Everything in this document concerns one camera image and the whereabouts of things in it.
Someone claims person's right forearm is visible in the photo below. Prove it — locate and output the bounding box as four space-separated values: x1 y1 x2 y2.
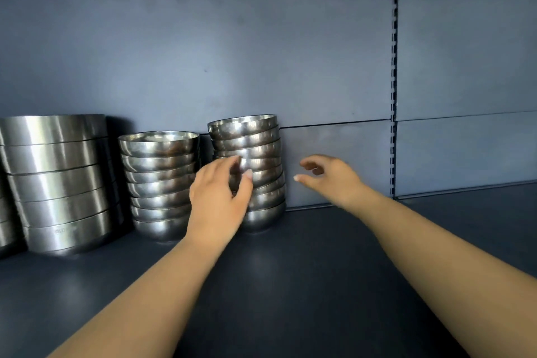
354 189 537 358

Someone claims stack of steel bowls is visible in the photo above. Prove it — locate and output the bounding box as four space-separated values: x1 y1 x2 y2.
118 131 201 243
207 114 287 233

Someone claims person's left forearm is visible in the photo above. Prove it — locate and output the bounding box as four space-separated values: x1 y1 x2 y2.
47 225 237 358

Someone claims stack of large steel containers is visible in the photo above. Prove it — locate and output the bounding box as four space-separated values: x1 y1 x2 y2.
0 114 126 259

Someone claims person's left hand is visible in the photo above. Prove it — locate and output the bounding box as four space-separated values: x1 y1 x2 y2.
187 155 254 245

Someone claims person's right hand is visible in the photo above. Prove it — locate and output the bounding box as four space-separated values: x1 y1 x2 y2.
293 154 371 208

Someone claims slotted metal shelf upright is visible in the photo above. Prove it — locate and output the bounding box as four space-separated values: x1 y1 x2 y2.
391 0 399 200

